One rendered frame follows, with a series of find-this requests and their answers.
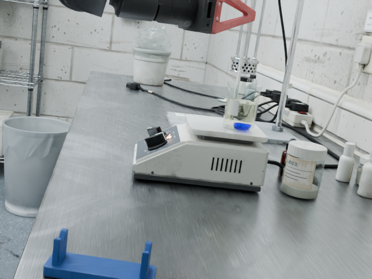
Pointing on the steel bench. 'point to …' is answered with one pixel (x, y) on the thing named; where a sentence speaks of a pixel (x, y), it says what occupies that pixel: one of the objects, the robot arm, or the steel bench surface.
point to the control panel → (142, 150)
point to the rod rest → (94, 264)
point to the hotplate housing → (206, 162)
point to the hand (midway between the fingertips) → (248, 15)
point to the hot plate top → (197, 122)
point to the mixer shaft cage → (248, 67)
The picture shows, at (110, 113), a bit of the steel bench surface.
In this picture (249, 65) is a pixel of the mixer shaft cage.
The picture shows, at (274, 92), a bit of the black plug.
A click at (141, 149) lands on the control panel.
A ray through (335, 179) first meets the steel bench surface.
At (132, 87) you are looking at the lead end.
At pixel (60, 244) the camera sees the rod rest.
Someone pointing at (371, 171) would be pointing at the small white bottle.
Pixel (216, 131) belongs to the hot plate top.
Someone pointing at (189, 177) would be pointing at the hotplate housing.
